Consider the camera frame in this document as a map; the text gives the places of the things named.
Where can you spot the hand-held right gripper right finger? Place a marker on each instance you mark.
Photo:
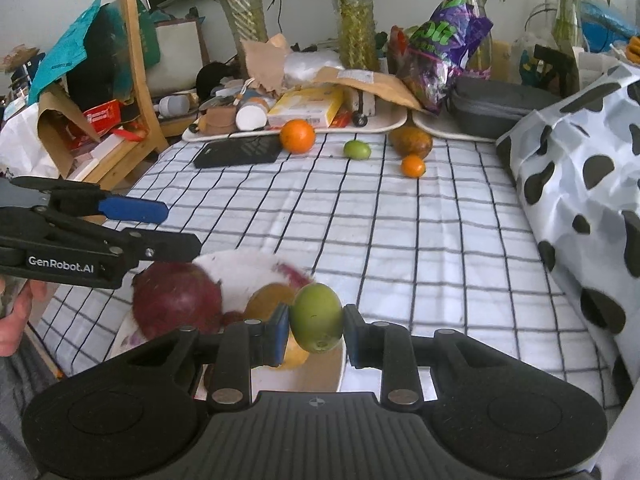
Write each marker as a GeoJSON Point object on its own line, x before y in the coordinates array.
{"type": "Point", "coordinates": [355, 335]}

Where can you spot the white framed board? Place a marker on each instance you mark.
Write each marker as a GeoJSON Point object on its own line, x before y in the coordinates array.
{"type": "Point", "coordinates": [175, 55]}

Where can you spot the white plastic bag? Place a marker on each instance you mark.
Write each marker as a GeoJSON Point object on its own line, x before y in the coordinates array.
{"type": "Point", "coordinates": [312, 66]}

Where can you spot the white tray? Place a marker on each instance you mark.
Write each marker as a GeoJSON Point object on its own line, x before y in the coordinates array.
{"type": "Point", "coordinates": [450, 132]}
{"type": "Point", "coordinates": [385, 122]}

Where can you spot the teal plastic bag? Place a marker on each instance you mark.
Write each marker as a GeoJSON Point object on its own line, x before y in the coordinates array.
{"type": "Point", "coordinates": [65, 55]}

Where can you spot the red cardboard box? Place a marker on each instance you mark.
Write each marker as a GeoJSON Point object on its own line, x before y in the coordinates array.
{"type": "Point", "coordinates": [102, 116]}

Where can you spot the brown green oval fruit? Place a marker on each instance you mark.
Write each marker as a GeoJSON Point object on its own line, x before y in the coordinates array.
{"type": "Point", "coordinates": [411, 142]}

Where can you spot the black round hat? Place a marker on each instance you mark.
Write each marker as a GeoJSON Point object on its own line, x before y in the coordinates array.
{"type": "Point", "coordinates": [215, 80]}

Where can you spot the green jujube fruit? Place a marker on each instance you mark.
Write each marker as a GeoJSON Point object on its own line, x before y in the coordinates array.
{"type": "Point", "coordinates": [316, 317]}
{"type": "Point", "coordinates": [356, 150]}

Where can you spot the small orange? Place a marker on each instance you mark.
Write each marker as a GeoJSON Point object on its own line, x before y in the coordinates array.
{"type": "Point", "coordinates": [413, 166]}

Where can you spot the person's left hand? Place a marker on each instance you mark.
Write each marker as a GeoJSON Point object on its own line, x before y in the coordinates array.
{"type": "Point", "coordinates": [15, 330]}

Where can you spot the large orange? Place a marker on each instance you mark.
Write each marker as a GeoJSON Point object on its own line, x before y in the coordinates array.
{"type": "Point", "coordinates": [297, 136]}

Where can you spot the blue plastic bag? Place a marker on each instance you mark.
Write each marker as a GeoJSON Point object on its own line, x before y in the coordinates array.
{"type": "Point", "coordinates": [610, 17]}

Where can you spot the brown round container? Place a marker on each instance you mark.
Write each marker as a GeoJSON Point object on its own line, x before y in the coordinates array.
{"type": "Point", "coordinates": [220, 119]}

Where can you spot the dark red round fruit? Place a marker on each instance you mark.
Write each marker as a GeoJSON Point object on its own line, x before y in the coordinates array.
{"type": "Point", "coordinates": [175, 300]}

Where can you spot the grey white bottle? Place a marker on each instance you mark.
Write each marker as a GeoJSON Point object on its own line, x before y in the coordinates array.
{"type": "Point", "coordinates": [174, 105]}

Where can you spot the cow print blanket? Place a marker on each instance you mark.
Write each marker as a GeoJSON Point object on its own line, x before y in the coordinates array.
{"type": "Point", "coordinates": [575, 170]}

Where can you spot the grey zip case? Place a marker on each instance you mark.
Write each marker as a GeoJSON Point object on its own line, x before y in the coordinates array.
{"type": "Point", "coordinates": [500, 105]}

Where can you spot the black stand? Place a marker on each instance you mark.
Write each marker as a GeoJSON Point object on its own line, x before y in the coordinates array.
{"type": "Point", "coordinates": [552, 67]}

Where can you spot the red snack packet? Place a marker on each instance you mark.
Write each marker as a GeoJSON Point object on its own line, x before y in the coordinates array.
{"type": "Point", "coordinates": [399, 47]}

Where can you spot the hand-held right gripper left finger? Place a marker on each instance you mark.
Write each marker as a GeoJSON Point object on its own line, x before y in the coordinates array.
{"type": "Point", "coordinates": [279, 335]}

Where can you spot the large yellow fruit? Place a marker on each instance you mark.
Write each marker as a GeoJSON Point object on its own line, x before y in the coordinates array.
{"type": "Point", "coordinates": [265, 300]}

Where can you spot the glass vase with plant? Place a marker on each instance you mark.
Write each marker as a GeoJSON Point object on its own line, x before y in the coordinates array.
{"type": "Point", "coordinates": [569, 15]}
{"type": "Point", "coordinates": [481, 55]}
{"type": "Point", "coordinates": [245, 20]}
{"type": "Point", "coordinates": [356, 20]}

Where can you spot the wooden chair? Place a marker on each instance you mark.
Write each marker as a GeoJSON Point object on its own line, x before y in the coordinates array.
{"type": "Point", "coordinates": [137, 70]}

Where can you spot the white floral plate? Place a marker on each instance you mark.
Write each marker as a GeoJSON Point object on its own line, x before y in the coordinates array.
{"type": "Point", "coordinates": [235, 266]}

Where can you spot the person's left leg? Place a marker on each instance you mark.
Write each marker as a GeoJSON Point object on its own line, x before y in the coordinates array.
{"type": "Point", "coordinates": [25, 410]}

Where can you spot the purple snack bag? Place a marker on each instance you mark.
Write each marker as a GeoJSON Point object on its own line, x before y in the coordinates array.
{"type": "Point", "coordinates": [445, 45]}

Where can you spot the brown paper envelope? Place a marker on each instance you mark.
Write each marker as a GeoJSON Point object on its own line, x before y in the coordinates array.
{"type": "Point", "coordinates": [380, 85]}

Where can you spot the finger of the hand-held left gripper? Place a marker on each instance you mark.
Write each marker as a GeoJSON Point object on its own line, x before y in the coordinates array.
{"type": "Point", "coordinates": [135, 210]}
{"type": "Point", "coordinates": [160, 247]}

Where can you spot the checked white bedsheet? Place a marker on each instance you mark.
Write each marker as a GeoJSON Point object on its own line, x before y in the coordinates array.
{"type": "Point", "coordinates": [400, 240]}

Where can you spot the yellow cardboard box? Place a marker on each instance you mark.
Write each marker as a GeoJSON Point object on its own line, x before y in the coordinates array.
{"type": "Point", "coordinates": [305, 107]}

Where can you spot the white cylinder container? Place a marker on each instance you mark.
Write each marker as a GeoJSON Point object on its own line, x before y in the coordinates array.
{"type": "Point", "coordinates": [251, 118]}

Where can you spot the torn brown paper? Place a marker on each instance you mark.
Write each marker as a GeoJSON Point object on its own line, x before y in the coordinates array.
{"type": "Point", "coordinates": [265, 60]}

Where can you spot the brown cardboard sheet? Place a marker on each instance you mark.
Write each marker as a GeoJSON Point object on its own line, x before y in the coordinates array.
{"type": "Point", "coordinates": [57, 130]}

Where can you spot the black toy wheel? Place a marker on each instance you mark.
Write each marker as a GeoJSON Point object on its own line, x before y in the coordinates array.
{"type": "Point", "coordinates": [360, 120]}

